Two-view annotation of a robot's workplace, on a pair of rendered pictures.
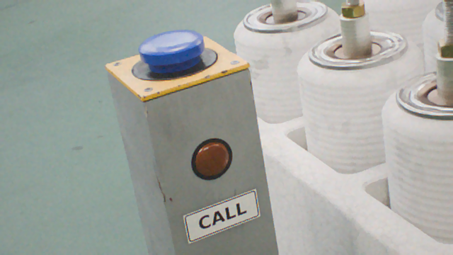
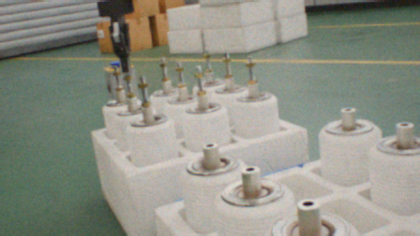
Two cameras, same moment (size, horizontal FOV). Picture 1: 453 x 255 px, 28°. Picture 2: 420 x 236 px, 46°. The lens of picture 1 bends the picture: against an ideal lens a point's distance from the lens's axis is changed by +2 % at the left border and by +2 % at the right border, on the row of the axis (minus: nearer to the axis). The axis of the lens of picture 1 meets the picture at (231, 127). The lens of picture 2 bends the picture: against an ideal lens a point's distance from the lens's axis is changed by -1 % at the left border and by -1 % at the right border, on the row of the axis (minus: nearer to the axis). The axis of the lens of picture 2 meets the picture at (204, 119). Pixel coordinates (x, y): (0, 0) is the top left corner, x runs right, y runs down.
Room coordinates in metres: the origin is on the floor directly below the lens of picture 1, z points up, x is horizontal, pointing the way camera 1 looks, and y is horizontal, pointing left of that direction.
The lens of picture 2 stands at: (0.74, -1.32, 0.49)
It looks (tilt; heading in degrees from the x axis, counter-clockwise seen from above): 15 degrees down; 90
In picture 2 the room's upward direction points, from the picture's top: 8 degrees counter-clockwise
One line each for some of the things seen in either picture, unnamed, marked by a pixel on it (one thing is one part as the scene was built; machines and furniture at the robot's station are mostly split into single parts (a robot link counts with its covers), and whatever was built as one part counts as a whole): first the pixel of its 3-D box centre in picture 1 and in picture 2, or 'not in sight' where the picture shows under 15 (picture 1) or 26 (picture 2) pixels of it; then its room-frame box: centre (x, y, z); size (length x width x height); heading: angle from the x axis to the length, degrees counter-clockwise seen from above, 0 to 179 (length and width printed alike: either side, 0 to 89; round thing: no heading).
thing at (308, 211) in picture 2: not in sight; (308, 219); (0.83, -0.89, 0.26); 0.02 x 0.02 x 0.03
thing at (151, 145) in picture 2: not in sight; (156, 164); (0.63, -0.37, 0.16); 0.10 x 0.10 x 0.18
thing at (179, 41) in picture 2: not in sight; (201, 38); (0.78, 2.80, 0.09); 0.39 x 0.39 x 0.18; 44
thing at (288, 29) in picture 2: not in sight; (274, 29); (1.38, 2.78, 0.09); 0.39 x 0.39 x 0.18; 47
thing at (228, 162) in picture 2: not in sight; (212, 165); (0.74, -0.67, 0.25); 0.08 x 0.08 x 0.01
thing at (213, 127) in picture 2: not in sight; (209, 150); (0.74, -0.33, 0.16); 0.10 x 0.10 x 0.18
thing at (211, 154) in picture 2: not in sight; (211, 156); (0.74, -0.67, 0.26); 0.02 x 0.02 x 0.03
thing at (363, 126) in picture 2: not in sight; (349, 127); (0.96, -0.58, 0.25); 0.08 x 0.08 x 0.01
